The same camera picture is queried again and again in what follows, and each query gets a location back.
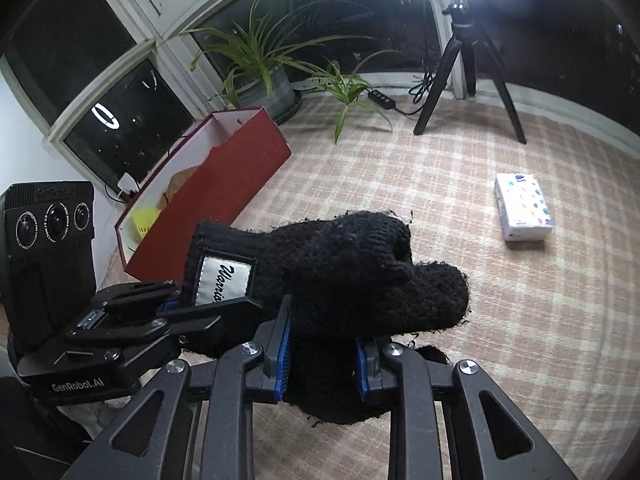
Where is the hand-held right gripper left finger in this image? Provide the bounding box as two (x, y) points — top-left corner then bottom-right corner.
(60, 295), (293, 480)

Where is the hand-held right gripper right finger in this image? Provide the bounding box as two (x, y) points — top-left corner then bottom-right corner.
(355, 337), (581, 480)

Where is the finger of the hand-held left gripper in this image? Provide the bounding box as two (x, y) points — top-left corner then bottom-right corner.
(157, 297), (267, 361)

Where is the black knit glove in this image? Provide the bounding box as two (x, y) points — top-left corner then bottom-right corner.
(180, 210), (471, 426)

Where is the dark red cardboard box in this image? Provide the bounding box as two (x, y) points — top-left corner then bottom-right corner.
(115, 106), (292, 283)

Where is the yellow mesh item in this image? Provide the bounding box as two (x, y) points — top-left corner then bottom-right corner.
(131, 207), (162, 239)

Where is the white plug adapter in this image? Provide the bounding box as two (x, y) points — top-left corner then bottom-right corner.
(117, 174), (142, 199)

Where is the white tissue pack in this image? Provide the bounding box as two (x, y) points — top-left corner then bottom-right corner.
(494, 172), (555, 243)

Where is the green potted spider plant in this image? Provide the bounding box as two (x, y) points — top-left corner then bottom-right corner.
(160, 0), (401, 143)

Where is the black power strip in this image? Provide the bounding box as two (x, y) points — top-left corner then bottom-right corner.
(367, 89), (399, 111)

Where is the black tripod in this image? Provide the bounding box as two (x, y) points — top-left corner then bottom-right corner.
(413, 2), (528, 145)

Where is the white window frame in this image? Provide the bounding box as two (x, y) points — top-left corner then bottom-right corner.
(0, 0), (451, 171)

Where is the black cable bundle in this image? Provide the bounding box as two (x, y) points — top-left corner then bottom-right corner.
(395, 0), (443, 117)

